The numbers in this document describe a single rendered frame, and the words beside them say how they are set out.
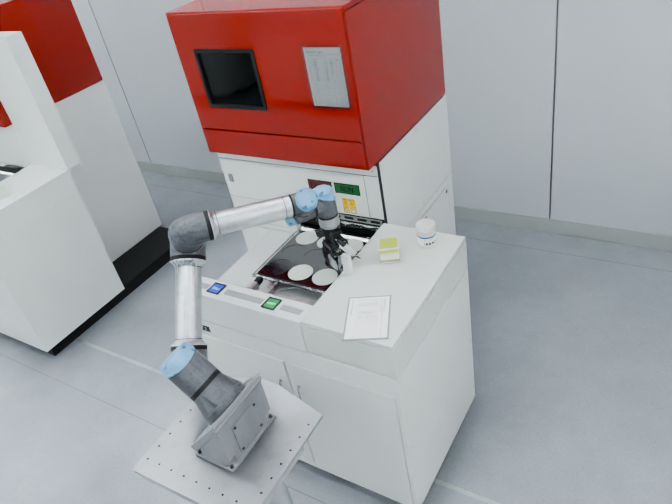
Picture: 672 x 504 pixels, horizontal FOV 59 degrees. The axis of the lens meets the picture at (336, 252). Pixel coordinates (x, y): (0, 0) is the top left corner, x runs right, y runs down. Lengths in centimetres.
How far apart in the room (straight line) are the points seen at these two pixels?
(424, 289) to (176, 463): 96
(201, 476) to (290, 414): 32
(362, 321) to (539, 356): 140
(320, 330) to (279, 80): 93
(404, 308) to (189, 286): 70
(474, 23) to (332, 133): 154
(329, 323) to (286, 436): 38
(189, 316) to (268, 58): 97
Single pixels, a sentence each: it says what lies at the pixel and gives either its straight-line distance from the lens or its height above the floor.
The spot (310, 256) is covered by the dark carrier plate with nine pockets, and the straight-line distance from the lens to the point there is 241.
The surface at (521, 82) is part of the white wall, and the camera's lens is 359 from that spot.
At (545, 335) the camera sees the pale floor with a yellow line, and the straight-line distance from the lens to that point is 327.
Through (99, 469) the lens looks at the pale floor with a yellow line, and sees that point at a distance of 324.
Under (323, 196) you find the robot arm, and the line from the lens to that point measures 206.
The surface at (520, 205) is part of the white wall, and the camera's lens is 395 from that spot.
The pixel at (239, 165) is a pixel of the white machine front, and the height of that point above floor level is 114.
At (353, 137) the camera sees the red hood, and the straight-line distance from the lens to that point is 221.
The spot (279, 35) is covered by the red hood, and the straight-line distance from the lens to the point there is 222.
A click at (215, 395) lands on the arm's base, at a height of 101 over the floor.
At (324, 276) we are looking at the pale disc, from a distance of 228.
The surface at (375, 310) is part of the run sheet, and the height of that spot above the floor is 97.
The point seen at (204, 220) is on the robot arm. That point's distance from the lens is 188.
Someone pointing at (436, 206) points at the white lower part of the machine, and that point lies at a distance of 289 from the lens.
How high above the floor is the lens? 225
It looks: 34 degrees down
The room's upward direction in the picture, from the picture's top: 12 degrees counter-clockwise
